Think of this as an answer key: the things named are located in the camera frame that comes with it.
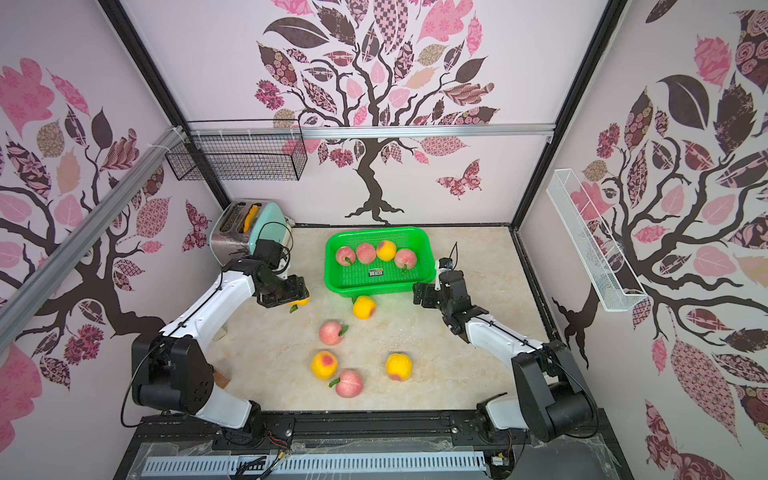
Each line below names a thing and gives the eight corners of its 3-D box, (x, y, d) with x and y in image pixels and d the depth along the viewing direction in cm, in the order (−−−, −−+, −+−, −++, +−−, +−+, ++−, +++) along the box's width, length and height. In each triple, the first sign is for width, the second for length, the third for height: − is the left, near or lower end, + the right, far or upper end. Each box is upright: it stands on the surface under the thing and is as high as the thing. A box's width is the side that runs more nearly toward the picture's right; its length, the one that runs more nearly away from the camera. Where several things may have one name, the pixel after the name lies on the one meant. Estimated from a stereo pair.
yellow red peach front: (311, 373, 85) (306, 366, 80) (324, 355, 88) (320, 347, 83) (328, 385, 83) (324, 378, 78) (342, 365, 86) (338, 358, 81)
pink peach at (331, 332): (322, 348, 90) (318, 339, 85) (325, 331, 94) (321, 321, 89) (346, 348, 90) (343, 339, 85) (348, 331, 94) (345, 321, 89)
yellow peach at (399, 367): (386, 383, 84) (386, 375, 78) (387, 362, 87) (386, 353, 82) (411, 383, 83) (412, 375, 78) (410, 362, 87) (411, 353, 82)
